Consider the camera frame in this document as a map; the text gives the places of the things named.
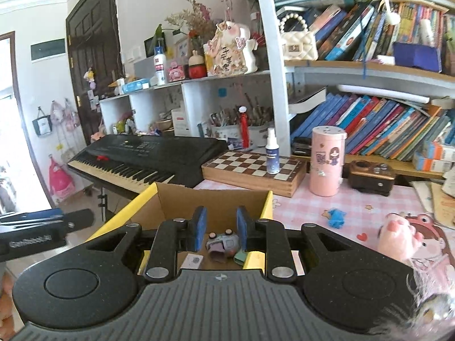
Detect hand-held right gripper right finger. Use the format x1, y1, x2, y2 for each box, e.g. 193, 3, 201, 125
236, 205, 359, 283

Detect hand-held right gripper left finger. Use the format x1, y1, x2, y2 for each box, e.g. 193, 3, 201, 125
85, 205, 208, 284

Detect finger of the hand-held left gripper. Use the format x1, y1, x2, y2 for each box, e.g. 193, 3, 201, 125
31, 208, 95, 237

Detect cardboard box with yellow flaps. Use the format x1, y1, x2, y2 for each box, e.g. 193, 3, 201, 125
87, 181, 275, 275

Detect pink checkered desktop cloth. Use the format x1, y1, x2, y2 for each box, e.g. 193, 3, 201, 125
194, 178, 455, 282

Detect grey purple toy car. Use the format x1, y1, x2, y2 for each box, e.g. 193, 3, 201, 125
206, 230, 241, 262

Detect black keyboard stand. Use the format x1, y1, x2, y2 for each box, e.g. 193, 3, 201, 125
82, 179, 121, 221

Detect pink hanging bag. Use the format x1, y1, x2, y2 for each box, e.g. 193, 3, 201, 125
47, 154, 76, 200

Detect wooden chessboard box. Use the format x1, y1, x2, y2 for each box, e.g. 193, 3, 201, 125
201, 150, 307, 199

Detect white blue spray bottle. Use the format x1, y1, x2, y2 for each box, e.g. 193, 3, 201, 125
265, 127, 282, 176

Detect black electronic keyboard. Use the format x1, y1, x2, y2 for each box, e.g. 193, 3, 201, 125
67, 134, 229, 195

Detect blue folded paper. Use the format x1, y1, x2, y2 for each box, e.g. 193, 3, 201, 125
327, 207, 348, 229

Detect white square pen holder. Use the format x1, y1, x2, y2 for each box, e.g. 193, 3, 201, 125
209, 111, 247, 143

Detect red tassel ornament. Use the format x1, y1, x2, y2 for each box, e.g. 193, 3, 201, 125
238, 105, 251, 150

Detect white dark tote bag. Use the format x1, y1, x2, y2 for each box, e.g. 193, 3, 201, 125
32, 106, 53, 136

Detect pink cylindrical container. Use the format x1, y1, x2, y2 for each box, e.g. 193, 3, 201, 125
308, 126, 348, 197

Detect cluster of hanging small bags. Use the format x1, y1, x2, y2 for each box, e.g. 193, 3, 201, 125
49, 97, 81, 134

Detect white box with red label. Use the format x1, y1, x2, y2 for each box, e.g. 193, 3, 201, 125
171, 108, 189, 138

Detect white low cubby shelf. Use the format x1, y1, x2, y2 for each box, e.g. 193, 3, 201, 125
99, 70, 272, 140

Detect thick lying book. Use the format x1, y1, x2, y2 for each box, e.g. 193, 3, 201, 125
288, 86, 328, 115

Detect blue tissue pack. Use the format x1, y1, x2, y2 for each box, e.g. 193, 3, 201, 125
120, 78, 151, 95

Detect pink tin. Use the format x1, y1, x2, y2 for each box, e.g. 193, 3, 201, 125
167, 63, 189, 81

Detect pink plush toy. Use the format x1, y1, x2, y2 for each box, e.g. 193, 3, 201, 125
376, 212, 455, 279

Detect red round doll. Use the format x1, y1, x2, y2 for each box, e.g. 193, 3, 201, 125
188, 50, 208, 80

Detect row of books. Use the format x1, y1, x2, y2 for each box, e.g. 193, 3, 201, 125
289, 92, 455, 165

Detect white lotion bottle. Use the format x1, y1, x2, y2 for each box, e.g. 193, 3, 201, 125
153, 40, 168, 87

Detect white bookshelf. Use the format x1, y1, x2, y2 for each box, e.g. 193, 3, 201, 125
253, 0, 455, 180

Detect dark brown door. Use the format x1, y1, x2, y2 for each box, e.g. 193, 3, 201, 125
65, 0, 124, 147

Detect pig shaped ornament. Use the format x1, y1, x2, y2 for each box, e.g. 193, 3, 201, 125
203, 20, 259, 78

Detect white quilted handbag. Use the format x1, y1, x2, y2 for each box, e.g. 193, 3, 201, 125
278, 13, 319, 62

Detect grey fluffy fur trim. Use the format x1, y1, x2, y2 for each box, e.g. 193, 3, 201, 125
404, 267, 455, 335

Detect loose paper sheets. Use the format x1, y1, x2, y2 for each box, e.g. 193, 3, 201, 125
408, 179, 455, 230

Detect orange blue cartons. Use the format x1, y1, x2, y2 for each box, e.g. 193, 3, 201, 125
412, 140, 455, 173

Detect dried flower bouquet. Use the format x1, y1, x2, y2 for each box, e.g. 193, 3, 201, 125
164, 0, 218, 45

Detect leaning stack of books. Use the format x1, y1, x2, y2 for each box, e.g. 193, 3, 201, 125
305, 0, 455, 76

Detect dark blue box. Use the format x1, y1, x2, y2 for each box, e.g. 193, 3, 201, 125
392, 41, 443, 73

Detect brown retro camera box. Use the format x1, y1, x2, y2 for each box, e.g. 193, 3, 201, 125
347, 160, 396, 197

